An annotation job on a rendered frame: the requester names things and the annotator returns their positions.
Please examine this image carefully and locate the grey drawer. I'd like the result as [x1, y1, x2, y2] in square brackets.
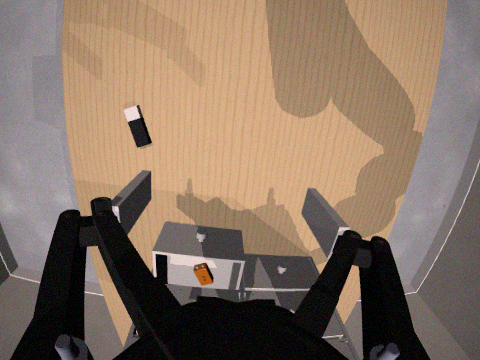
[168, 287, 239, 305]
[245, 293, 344, 340]
[242, 255, 318, 291]
[152, 222, 245, 290]
[129, 337, 139, 346]
[329, 341, 355, 360]

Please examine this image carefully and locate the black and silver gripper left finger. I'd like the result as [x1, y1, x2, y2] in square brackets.
[10, 170, 221, 360]

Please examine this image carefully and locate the white chest of drawers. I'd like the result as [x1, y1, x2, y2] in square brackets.
[122, 254, 360, 360]

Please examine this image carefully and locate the black and white eraser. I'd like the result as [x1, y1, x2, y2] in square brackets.
[124, 105, 152, 148]

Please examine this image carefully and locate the orange nine-volt battery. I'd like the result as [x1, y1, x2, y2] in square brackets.
[194, 263, 214, 286]

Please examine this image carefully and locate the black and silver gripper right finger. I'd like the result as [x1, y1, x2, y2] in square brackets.
[265, 188, 430, 360]

